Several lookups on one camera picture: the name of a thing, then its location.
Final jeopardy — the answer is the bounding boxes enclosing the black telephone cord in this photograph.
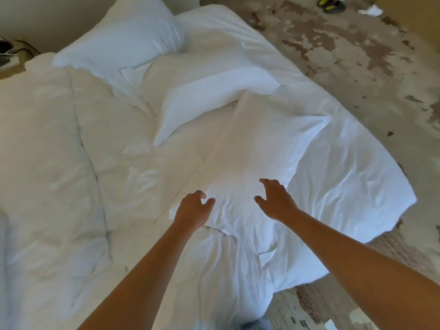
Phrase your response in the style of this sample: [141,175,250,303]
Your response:
[13,39,41,55]

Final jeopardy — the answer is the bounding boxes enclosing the white duvet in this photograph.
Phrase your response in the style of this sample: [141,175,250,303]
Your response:
[0,0,418,330]
[65,5,418,330]

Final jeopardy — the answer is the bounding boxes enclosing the wooden nightstand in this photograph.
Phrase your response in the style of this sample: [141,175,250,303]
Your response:
[0,53,28,80]

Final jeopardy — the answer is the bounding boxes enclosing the person's right hand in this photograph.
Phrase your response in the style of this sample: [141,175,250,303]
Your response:
[254,178,300,222]

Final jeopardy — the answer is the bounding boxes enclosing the person's left forearm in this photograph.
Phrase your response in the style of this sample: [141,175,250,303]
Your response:
[77,221,207,330]

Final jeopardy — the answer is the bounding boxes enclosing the person's left hand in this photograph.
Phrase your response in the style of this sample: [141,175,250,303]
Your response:
[173,190,216,232]

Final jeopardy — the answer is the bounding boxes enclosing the person's right forearm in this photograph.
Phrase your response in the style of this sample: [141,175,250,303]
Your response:
[281,208,440,330]

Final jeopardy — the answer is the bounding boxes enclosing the grey trousers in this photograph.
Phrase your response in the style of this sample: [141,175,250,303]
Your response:
[240,316,272,330]

